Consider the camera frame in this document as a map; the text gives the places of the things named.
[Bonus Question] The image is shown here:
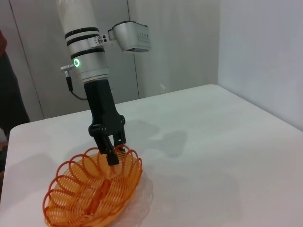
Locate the person in dark clothes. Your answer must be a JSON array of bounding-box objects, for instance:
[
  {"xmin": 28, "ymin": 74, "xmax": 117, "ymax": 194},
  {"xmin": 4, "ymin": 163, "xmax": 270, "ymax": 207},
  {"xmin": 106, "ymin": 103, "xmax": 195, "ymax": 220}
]
[{"xmin": 0, "ymin": 29, "xmax": 31, "ymax": 142}]

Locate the orange woven plastic basket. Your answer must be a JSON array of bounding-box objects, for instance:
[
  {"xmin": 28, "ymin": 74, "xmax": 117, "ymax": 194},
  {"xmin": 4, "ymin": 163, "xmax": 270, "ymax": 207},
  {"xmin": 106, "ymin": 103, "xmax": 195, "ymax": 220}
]
[{"xmin": 42, "ymin": 144, "xmax": 143, "ymax": 227}]

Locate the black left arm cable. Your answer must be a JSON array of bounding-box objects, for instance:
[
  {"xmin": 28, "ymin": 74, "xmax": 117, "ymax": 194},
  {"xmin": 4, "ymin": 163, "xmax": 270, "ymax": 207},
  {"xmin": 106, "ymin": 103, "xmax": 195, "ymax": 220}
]
[{"xmin": 66, "ymin": 76, "xmax": 89, "ymax": 100}]

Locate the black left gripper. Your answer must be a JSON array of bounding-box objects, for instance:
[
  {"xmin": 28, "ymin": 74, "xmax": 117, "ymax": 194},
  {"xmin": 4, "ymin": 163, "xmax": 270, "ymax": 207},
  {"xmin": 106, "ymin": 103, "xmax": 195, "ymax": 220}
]
[{"xmin": 84, "ymin": 79, "xmax": 126, "ymax": 166}]

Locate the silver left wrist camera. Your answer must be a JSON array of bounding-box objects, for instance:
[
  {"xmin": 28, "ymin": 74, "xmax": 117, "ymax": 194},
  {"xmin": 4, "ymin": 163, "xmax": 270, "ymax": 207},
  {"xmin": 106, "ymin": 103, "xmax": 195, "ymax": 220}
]
[{"xmin": 108, "ymin": 21, "xmax": 152, "ymax": 53}]

